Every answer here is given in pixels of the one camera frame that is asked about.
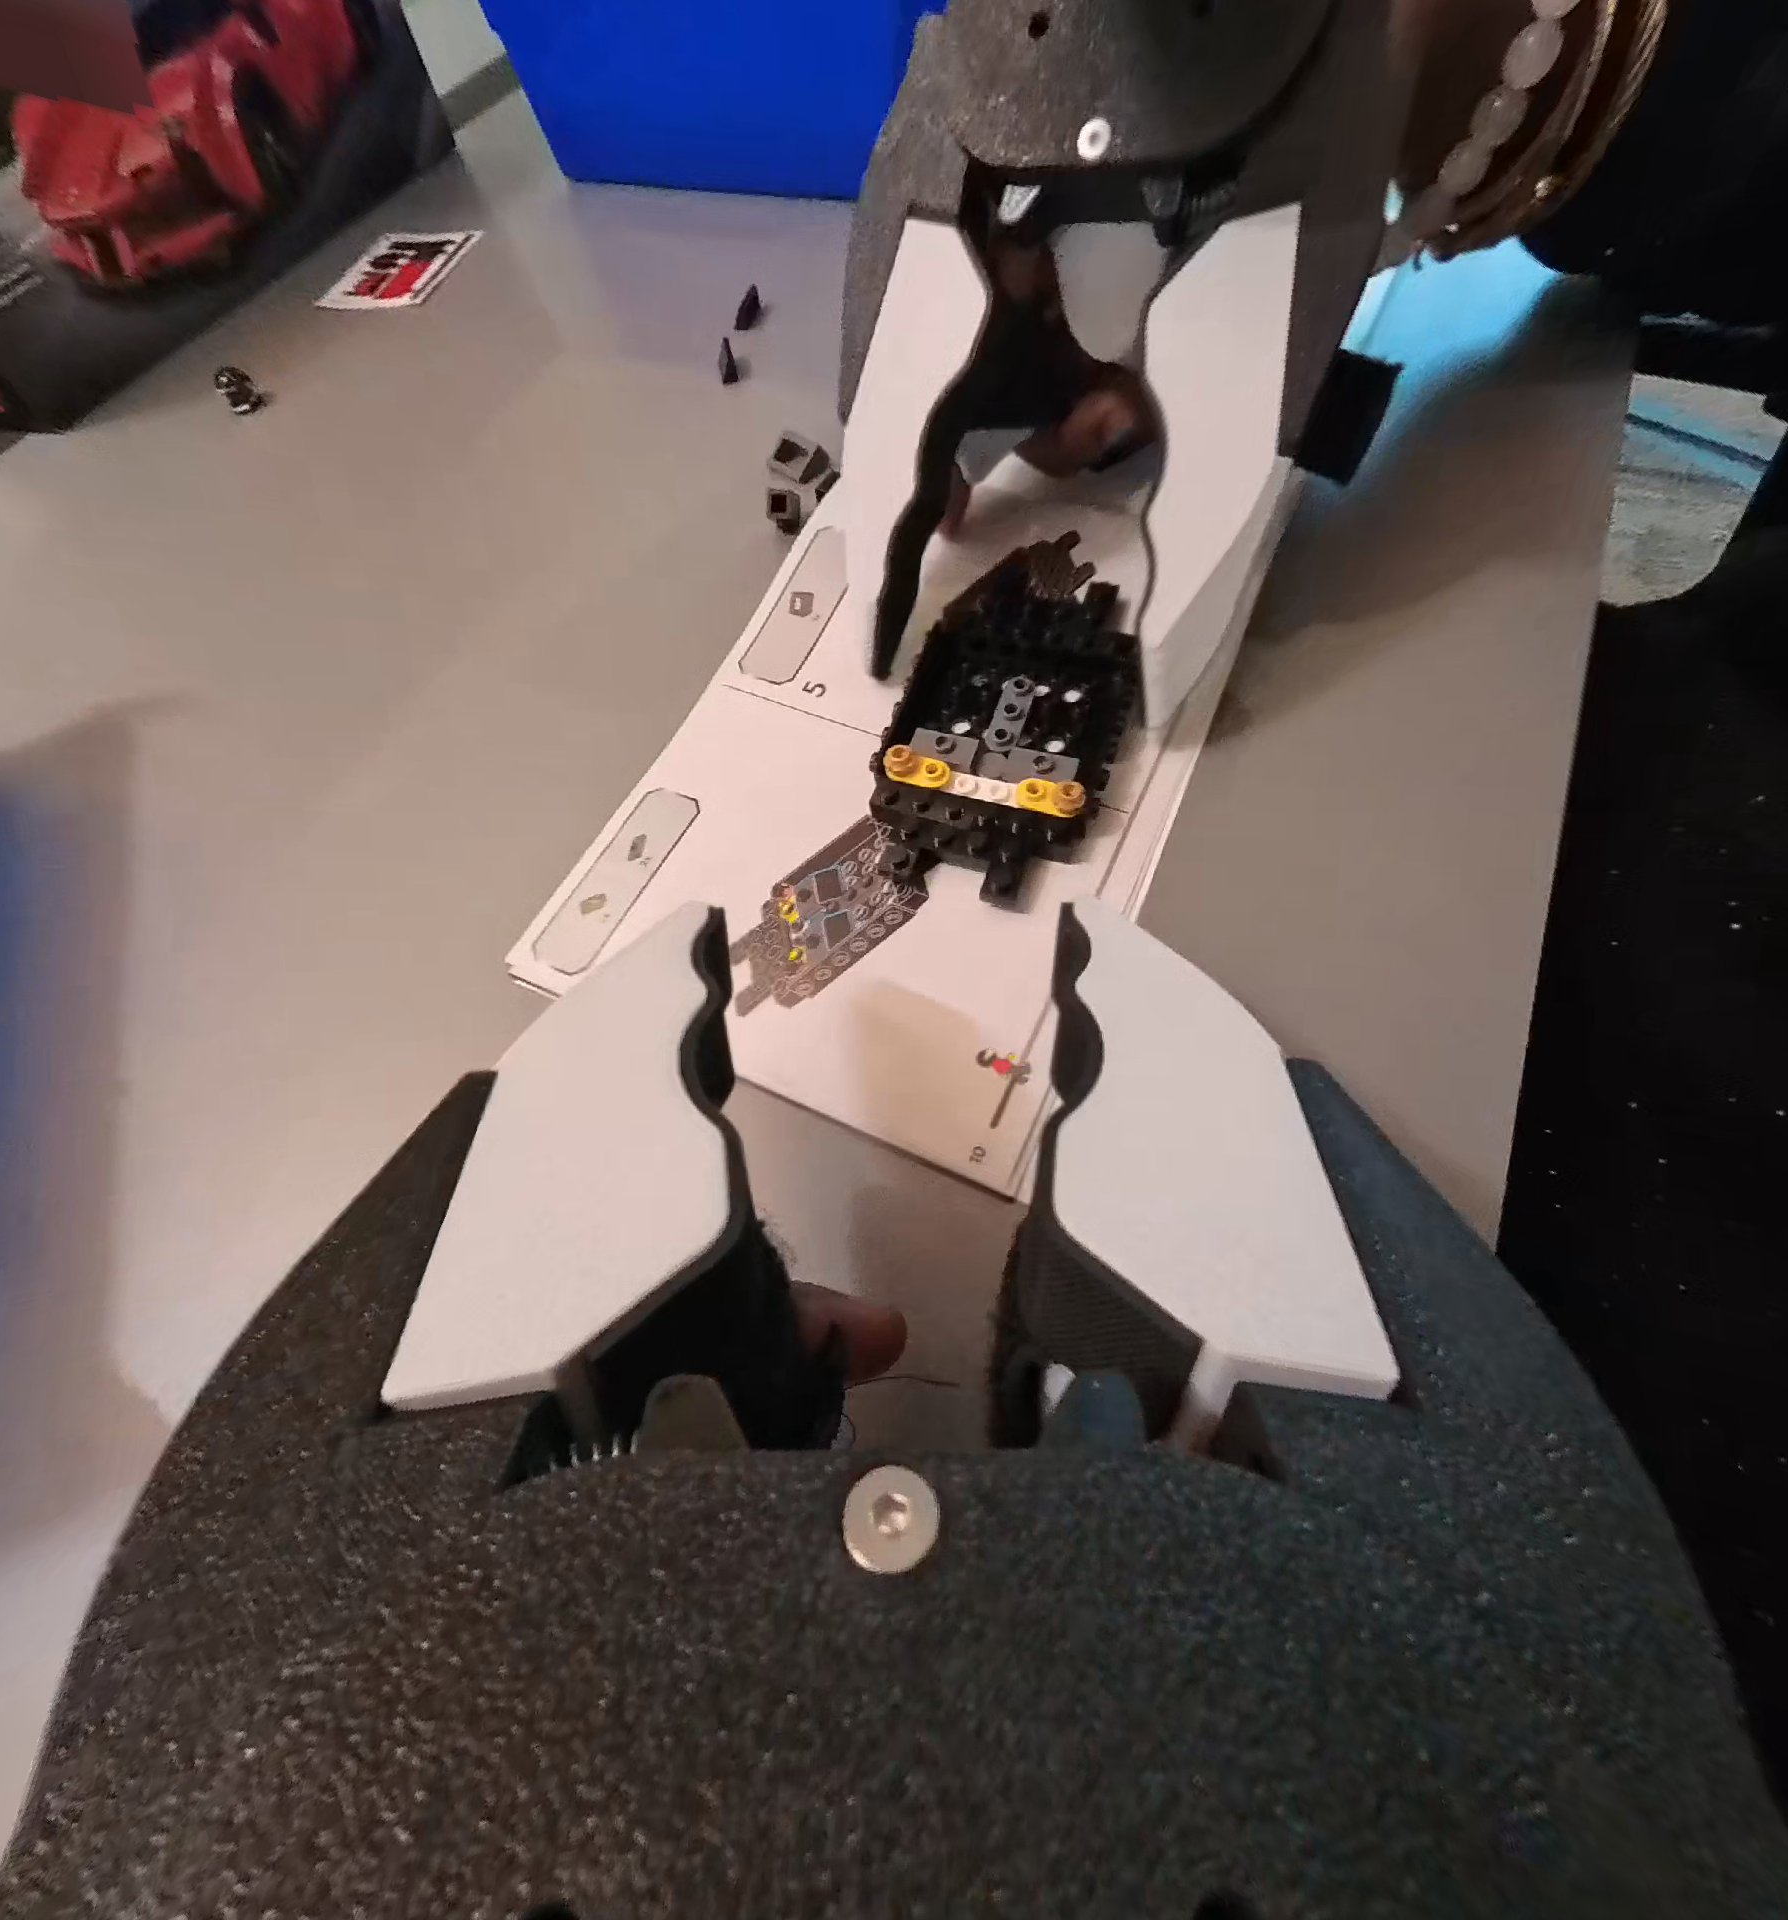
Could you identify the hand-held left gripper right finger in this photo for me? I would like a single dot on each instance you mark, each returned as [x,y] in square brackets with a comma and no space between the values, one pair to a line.
[1211,1200]

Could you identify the brown gold bangle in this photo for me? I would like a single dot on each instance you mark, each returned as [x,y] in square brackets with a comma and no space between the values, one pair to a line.
[1600,91]

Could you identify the black lego car chassis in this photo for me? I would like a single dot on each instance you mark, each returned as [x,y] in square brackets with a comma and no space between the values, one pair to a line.
[968,822]

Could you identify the small dark shiny lego piece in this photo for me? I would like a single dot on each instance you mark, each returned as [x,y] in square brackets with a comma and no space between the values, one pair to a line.
[240,390]

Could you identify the white lego instruction booklet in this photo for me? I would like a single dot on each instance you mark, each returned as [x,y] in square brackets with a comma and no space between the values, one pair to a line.
[909,1080]

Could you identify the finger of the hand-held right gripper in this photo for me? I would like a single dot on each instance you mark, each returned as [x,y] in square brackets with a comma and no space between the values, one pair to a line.
[1224,450]
[894,390]

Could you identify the red black white sticker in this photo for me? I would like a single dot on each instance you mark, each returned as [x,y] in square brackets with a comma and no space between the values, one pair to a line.
[401,270]

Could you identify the red car lego box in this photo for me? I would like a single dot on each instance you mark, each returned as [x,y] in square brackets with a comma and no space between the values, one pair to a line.
[160,151]

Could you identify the dark square hole lego piece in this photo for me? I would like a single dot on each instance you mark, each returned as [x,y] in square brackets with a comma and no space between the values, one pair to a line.
[799,521]

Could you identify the person's right hand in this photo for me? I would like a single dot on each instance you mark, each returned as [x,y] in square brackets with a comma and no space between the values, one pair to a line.
[1091,426]

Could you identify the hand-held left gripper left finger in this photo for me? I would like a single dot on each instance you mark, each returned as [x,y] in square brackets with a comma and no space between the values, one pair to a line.
[580,1200]

